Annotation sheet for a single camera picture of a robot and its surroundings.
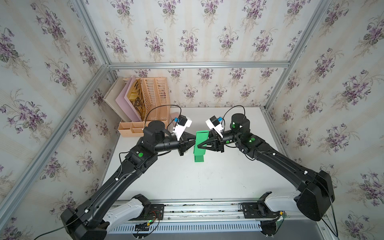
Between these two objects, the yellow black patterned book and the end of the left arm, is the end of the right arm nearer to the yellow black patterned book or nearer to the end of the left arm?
the end of the left arm

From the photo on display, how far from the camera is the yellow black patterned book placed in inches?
37.7

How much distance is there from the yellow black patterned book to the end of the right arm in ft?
1.78

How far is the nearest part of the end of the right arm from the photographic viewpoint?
0.59m
